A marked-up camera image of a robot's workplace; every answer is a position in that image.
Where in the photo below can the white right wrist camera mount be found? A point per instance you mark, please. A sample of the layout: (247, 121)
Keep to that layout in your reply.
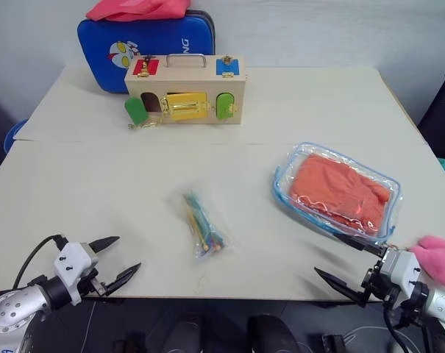
(400, 268)

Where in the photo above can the red cloth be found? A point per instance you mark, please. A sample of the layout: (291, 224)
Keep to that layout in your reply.
(134, 8)

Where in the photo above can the pink plush toy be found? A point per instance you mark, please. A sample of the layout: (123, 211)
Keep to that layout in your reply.
(441, 259)

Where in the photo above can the clear pouch with orange cloth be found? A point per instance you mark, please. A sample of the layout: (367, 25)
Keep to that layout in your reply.
(286, 180)

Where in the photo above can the clear bag of coloured sticks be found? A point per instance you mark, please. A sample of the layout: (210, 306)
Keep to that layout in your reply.
(202, 224)

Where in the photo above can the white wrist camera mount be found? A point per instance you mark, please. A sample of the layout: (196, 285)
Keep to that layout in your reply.
(400, 268)
(73, 259)

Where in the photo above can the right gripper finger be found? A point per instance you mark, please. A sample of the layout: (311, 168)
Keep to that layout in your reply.
(341, 287)
(358, 244)

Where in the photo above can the orange cloth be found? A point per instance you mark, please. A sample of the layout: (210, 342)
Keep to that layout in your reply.
(336, 187)

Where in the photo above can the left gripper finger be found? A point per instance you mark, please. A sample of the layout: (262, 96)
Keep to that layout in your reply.
(105, 243)
(122, 278)

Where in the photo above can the black chair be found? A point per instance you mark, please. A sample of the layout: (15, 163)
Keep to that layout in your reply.
(441, 121)

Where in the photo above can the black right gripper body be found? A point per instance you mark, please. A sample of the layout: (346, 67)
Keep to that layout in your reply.
(378, 285)

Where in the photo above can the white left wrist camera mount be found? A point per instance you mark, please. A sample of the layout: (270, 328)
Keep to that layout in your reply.
(73, 259)

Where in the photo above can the wooden lock box toy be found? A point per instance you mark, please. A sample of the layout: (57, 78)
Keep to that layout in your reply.
(187, 84)

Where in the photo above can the blue cartoon print case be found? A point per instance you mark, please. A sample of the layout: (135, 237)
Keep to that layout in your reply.
(97, 48)

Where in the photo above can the blue round stool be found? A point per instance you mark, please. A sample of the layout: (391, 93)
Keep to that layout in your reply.
(14, 134)

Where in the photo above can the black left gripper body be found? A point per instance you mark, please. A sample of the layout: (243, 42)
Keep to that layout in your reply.
(94, 285)

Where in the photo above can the dark rounded shape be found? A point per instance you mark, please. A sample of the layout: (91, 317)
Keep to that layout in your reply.
(183, 334)
(271, 336)

